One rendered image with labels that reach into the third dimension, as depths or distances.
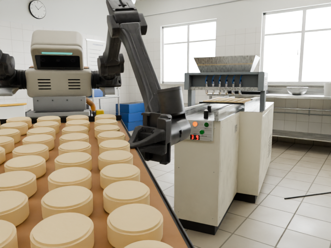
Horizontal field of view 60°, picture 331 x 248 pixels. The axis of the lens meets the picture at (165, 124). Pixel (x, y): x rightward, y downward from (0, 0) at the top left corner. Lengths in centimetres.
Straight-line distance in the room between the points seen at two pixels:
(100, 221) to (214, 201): 182
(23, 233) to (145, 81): 54
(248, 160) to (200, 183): 73
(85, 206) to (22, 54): 549
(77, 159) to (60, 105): 94
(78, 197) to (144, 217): 8
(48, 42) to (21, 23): 451
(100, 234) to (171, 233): 6
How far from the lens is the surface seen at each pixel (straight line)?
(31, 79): 137
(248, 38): 587
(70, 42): 132
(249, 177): 272
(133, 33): 87
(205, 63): 273
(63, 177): 36
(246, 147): 265
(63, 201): 31
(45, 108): 135
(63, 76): 135
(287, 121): 565
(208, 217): 216
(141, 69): 79
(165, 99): 63
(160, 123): 55
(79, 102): 134
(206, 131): 195
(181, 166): 210
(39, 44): 132
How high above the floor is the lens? 110
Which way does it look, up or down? 8 degrees down
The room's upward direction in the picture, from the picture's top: straight up
